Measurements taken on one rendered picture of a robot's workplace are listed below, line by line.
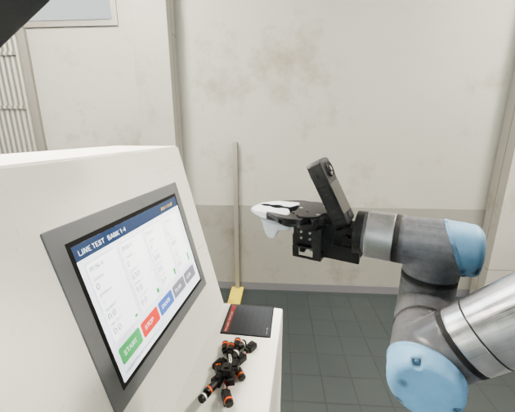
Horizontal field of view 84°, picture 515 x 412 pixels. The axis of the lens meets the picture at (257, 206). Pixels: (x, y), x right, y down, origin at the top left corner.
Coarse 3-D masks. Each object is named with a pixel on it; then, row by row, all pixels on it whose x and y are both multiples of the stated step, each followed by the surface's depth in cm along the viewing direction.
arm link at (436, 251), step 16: (400, 224) 42; (416, 224) 41; (432, 224) 40; (448, 224) 40; (464, 224) 40; (400, 240) 41; (416, 240) 40; (432, 240) 39; (448, 240) 38; (464, 240) 38; (480, 240) 37; (400, 256) 42; (416, 256) 40; (432, 256) 39; (448, 256) 38; (464, 256) 37; (480, 256) 37; (416, 272) 41; (432, 272) 40; (448, 272) 39; (464, 272) 38; (480, 272) 38
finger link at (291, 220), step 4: (268, 212) 51; (268, 216) 51; (272, 216) 50; (276, 216) 49; (280, 216) 49; (284, 216) 49; (288, 216) 49; (292, 216) 49; (296, 216) 49; (272, 220) 51; (276, 220) 50; (280, 220) 50; (284, 220) 48; (288, 220) 48; (292, 220) 48; (296, 220) 47; (300, 220) 47; (304, 220) 48; (308, 220) 48; (284, 224) 49; (288, 224) 48; (292, 224) 48; (296, 224) 48; (300, 224) 47
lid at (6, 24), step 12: (0, 0) 21; (12, 0) 21; (24, 0) 22; (36, 0) 22; (48, 0) 23; (0, 12) 21; (12, 12) 22; (24, 12) 22; (36, 12) 23; (0, 24) 22; (12, 24) 23; (24, 24) 23; (0, 36) 23
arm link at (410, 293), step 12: (408, 276) 42; (408, 288) 43; (420, 288) 41; (432, 288) 40; (444, 288) 40; (456, 288) 41; (408, 300) 40; (420, 300) 39; (432, 300) 39; (444, 300) 40; (396, 312) 40
